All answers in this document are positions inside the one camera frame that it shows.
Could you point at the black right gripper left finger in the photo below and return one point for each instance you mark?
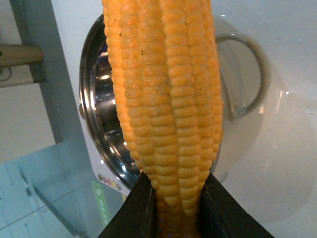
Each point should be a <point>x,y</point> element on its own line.
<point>137,216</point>

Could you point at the cream electric cooking pot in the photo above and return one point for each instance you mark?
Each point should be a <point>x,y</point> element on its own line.
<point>245,80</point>

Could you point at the yellow corn cob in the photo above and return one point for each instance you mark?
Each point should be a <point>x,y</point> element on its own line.
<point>166,81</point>

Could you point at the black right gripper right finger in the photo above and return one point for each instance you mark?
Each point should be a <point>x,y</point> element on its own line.
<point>221,216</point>

